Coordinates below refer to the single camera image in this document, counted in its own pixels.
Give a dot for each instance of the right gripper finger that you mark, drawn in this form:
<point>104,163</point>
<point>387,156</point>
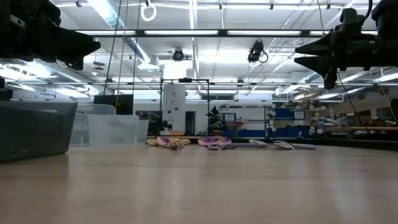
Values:
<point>317,63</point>
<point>320,46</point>

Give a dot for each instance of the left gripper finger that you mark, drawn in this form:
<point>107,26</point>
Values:
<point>74,40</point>
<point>77,53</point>

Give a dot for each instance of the silver spoon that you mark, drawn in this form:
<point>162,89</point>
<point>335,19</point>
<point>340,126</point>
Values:
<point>283,145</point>
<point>258,142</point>

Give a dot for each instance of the iridescent purple teal spoon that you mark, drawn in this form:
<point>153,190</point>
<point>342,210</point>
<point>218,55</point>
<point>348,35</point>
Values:
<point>224,141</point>
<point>163,141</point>
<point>206,141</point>

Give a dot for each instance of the black background robot arm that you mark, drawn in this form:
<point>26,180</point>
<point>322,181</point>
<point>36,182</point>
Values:
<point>214,119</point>
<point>160,127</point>

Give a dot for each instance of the clear plastic container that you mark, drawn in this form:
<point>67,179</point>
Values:
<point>124,130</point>
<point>102,109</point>

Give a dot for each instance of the blue storage bin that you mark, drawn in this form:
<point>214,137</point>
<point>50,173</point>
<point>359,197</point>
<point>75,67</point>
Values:
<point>281,113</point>
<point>248,133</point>
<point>292,132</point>

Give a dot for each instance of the black monitor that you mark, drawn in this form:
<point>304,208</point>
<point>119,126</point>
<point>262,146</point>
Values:
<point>113,104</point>

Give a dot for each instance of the wooden workbench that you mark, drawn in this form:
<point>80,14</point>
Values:
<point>367,128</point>

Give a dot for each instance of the metal shelf rack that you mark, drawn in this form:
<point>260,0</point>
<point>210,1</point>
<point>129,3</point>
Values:
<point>267,121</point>

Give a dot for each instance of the dark smoked plastic container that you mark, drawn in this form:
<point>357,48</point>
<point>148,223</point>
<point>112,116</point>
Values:
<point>34,130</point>

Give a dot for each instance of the white cabinet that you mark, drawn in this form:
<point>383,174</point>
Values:
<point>173,105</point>

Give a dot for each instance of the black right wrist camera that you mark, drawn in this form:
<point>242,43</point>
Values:
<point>351,20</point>

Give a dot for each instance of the silver ceiling air duct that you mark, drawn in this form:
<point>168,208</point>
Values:
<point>109,15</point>

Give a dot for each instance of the black hanging camera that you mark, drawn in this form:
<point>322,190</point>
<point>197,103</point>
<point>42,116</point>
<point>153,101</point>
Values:
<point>256,51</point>

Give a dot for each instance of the black overhead frame bar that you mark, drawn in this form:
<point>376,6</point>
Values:
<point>222,32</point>

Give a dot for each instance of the round black ceiling camera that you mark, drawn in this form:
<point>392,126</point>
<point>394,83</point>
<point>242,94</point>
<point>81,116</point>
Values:
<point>178,55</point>

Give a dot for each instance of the black metal frame stand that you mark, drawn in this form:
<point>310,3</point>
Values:
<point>185,80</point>

